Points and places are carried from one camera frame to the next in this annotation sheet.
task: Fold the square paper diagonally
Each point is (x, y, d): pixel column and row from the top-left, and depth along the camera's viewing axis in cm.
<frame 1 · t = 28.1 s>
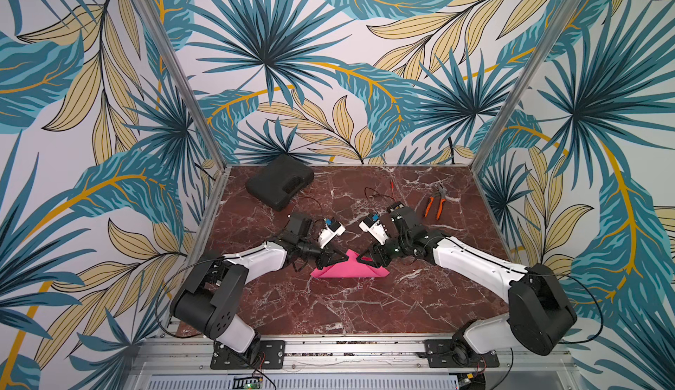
left hand: (344, 261, 82), fingers closed
right hand: (362, 254, 82), fingers open
pink square paper: (350, 268, 83), point 8 cm above the table
black plastic tool case: (279, 179, 108), point 7 cm above the table
orange handled pliers: (442, 194, 112), on the table

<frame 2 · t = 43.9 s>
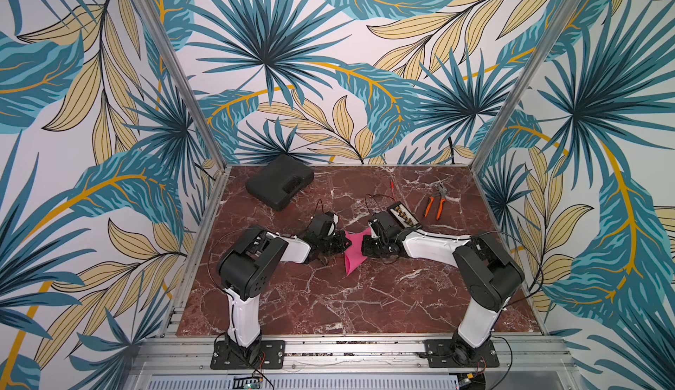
left hand: (352, 245, 95), fingers closed
right hand: (362, 247, 94), fingers closed
pink square paper: (353, 255, 93), point 2 cm above the table
the other named things where they were.

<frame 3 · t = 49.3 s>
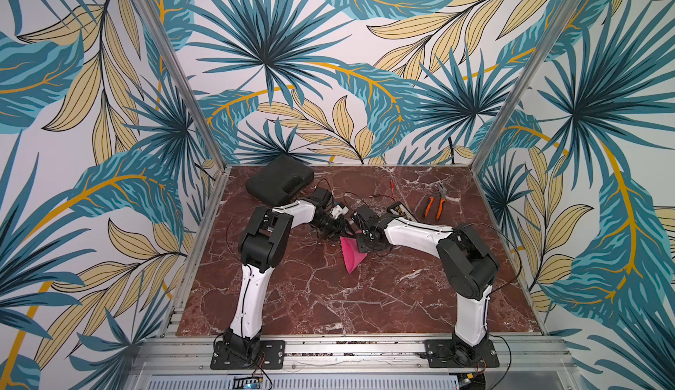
left hand: (353, 238, 94), fingers open
right hand: (365, 244, 96), fingers open
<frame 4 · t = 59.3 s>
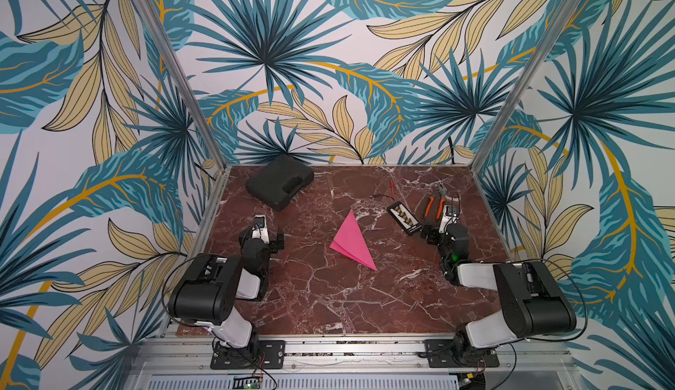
left hand: (264, 228, 92), fingers open
right hand: (441, 220, 93), fingers open
pink square paper: (349, 241, 98), on the table
the other named things where they were.

